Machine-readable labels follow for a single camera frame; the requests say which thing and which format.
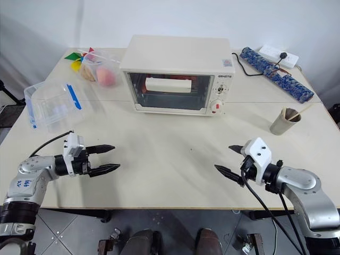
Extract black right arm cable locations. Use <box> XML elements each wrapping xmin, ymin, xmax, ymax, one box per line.
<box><xmin>240</xmin><ymin>159</ymin><xmax>309</xmax><ymax>255</ymax></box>

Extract black stand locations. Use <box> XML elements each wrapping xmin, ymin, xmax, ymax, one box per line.
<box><xmin>0</xmin><ymin>79</ymin><xmax>27</xmax><ymax>135</ymax></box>

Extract white power strip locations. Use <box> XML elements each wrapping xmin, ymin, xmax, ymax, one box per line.
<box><xmin>258</xmin><ymin>45</ymin><xmax>300</xmax><ymax>69</ymax></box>

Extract black plug with cable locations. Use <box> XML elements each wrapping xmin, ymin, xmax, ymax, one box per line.
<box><xmin>273</xmin><ymin>52</ymin><xmax>290</xmax><ymax>70</ymax></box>

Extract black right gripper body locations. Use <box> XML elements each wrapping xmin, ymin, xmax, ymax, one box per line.
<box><xmin>240</xmin><ymin>155</ymin><xmax>258</xmax><ymax>187</ymax></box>

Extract clear plastic container blue latches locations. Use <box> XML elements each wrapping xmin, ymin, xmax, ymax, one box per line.
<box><xmin>23</xmin><ymin>79</ymin><xmax>86</xmax><ymax>133</ymax></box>

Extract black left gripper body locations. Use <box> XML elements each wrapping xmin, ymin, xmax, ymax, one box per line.
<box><xmin>71</xmin><ymin>148</ymin><xmax>92</xmax><ymax>177</ymax></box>

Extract pink peach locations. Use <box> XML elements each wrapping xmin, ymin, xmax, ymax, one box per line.
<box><xmin>96</xmin><ymin>66</ymin><xmax>118</xmax><ymax>87</ymax></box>

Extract blue patterned rolled cloth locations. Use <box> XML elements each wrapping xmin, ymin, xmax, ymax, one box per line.
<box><xmin>239</xmin><ymin>47</ymin><xmax>315</xmax><ymax>103</ymax></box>

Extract dark object at room edge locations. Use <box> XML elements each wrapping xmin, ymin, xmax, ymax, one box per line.
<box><xmin>327</xmin><ymin>103</ymin><xmax>340</xmax><ymax>126</ymax></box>

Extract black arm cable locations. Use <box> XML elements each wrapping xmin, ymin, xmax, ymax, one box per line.
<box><xmin>28</xmin><ymin>130</ymin><xmax>74</xmax><ymax>159</ymax></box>
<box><xmin>240</xmin><ymin>159</ymin><xmax>309</xmax><ymax>255</ymax></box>

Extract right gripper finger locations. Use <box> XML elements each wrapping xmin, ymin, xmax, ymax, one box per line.
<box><xmin>228</xmin><ymin>144</ymin><xmax>244</xmax><ymax>155</ymax></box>
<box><xmin>214</xmin><ymin>164</ymin><xmax>247</xmax><ymax>188</ymax></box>

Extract colourful paper pinwheel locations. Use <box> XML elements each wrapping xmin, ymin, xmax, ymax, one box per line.
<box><xmin>64</xmin><ymin>47</ymin><xmax>96</xmax><ymax>73</ymax></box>

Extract long wooden stick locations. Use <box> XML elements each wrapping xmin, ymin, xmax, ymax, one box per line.
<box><xmin>288</xmin><ymin>103</ymin><xmax>318</xmax><ymax>120</ymax></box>

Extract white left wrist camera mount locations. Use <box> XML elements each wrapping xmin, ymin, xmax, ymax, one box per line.
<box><xmin>63</xmin><ymin>132</ymin><xmax>86</xmax><ymax>177</ymax></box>

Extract dark rounded shape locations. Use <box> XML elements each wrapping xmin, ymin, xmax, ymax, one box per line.
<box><xmin>197</xmin><ymin>228</ymin><xmax>224</xmax><ymax>255</ymax></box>
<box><xmin>118</xmin><ymin>229</ymin><xmax>163</xmax><ymax>255</ymax></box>

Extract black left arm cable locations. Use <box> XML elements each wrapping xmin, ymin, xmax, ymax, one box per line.
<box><xmin>28</xmin><ymin>130</ymin><xmax>74</xmax><ymax>159</ymax></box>

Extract cream toaster oven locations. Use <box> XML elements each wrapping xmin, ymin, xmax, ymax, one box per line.
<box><xmin>119</xmin><ymin>34</ymin><xmax>236</xmax><ymax>118</ymax></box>

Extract tan bread piece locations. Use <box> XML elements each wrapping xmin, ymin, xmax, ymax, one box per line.
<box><xmin>80</xmin><ymin>63</ymin><xmax>97</xmax><ymax>82</ymax></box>

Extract beige cylindrical cup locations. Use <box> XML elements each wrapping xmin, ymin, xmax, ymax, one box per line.
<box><xmin>269</xmin><ymin>107</ymin><xmax>302</xmax><ymax>137</ymax></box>

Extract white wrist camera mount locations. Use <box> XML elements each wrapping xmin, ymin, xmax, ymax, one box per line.
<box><xmin>240</xmin><ymin>137</ymin><xmax>273</xmax><ymax>185</ymax></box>
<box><xmin>63</xmin><ymin>132</ymin><xmax>86</xmax><ymax>177</ymax></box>

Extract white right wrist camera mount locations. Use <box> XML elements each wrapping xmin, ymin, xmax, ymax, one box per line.
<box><xmin>240</xmin><ymin>137</ymin><xmax>273</xmax><ymax>185</ymax></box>

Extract thin black cord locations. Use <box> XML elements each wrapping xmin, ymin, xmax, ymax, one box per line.
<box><xmin>231</xmin><ymin>52</ymin><xmax>267</xmax><ymax>77</ymax></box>

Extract clear plastic bag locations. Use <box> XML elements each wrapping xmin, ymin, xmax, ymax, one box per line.
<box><xmin>79</xmin><ymin>48</ymin><xmax>123</xmax><ymax>88</ymax></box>

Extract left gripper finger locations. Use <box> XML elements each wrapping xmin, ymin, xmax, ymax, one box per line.
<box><xmin>86</xmin><ymin>144</ymin><xmax>116</xmax><ymax>156</ymax></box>
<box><xmin>88</xmin><ymin>164</ymin><xmax>122</xmax><ymax>178</ymax></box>

